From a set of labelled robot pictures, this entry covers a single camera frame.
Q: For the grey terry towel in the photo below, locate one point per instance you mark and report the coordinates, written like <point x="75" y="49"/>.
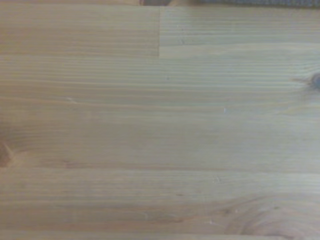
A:
<point x="255" y="1"/>

